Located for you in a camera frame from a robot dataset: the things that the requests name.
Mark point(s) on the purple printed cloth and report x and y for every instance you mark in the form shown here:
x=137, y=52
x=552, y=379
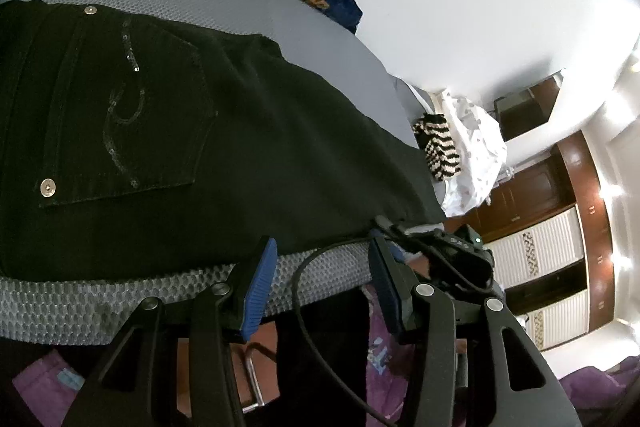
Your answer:
x=377, y=357

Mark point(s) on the white dotted cloth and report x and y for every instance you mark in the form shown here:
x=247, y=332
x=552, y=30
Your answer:
x=482, y=152

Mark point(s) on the black and cream striped cloth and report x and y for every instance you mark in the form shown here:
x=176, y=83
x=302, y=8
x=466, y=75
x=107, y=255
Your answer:
x=440, y=147

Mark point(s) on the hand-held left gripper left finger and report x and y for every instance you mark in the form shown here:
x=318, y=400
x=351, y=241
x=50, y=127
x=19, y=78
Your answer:
x=260, y=284

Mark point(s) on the metal tube frame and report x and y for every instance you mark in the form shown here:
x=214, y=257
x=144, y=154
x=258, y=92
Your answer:
x=256, y=379

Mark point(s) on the dark wooden cabinet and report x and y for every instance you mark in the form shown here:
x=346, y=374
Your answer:
x=525, y=107

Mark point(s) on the brown wooden wardrobe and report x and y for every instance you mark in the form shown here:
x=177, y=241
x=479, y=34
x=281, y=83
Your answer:
x=550, y=187

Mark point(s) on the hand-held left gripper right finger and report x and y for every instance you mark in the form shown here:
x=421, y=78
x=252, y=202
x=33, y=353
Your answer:
x=384, y=287

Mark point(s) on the black pants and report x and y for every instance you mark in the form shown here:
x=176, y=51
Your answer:
x=225, y=147

